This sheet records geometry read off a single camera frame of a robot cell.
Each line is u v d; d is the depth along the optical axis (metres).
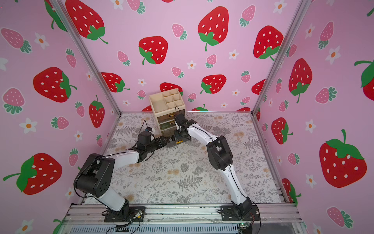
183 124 0.77
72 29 0.75
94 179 0.46
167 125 0.98
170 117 0.93
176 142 0.98
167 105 0.93
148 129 0.86
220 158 0.60
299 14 0.70
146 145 0.76
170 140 1.00
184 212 0.76
